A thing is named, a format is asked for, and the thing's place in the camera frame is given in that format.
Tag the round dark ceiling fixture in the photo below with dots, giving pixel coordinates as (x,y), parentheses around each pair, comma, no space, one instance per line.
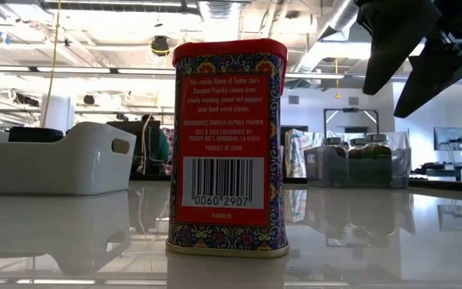
(160,45)

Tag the person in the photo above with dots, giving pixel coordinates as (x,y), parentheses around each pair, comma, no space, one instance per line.
(163,148)

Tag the grey computer monitor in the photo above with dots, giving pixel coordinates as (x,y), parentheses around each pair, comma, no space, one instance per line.
(449,138)

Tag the small dark ceiling fixture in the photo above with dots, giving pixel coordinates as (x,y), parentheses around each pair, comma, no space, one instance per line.
(89,100)

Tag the black metal frame rack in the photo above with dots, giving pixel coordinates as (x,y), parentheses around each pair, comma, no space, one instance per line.
(351,109)

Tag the grey translucent plastic bin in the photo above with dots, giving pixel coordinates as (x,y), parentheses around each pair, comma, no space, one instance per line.
(359,176)

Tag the black square spice tin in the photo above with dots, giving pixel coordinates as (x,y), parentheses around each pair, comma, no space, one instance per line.
(34,135)

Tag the silver ventilation duct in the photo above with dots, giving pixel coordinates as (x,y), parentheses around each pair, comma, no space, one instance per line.
(335,24)

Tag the red-lidded smoked paprika tin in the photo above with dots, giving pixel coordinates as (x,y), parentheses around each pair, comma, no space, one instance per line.
(227,120)

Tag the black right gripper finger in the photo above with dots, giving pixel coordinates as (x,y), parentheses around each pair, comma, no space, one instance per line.
(435,76)
(395,32)

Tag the black computer monitor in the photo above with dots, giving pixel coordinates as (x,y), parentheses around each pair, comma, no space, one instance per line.
(126,148)

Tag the white plastic bin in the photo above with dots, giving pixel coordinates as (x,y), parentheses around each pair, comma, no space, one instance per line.
(54,168)

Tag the silver flexible duct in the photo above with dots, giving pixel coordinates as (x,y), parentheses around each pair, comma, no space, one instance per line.
(220,16)

